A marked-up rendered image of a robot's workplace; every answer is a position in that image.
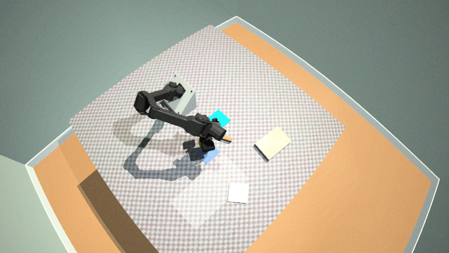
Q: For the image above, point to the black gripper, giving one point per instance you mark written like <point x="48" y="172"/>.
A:
<point x="207" y="144"/>

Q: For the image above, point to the tan flat bar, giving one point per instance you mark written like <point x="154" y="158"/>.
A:
<point x="227" y="139"/>

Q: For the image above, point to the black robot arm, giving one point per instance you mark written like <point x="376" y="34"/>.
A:
<point x="191" y="124"/>

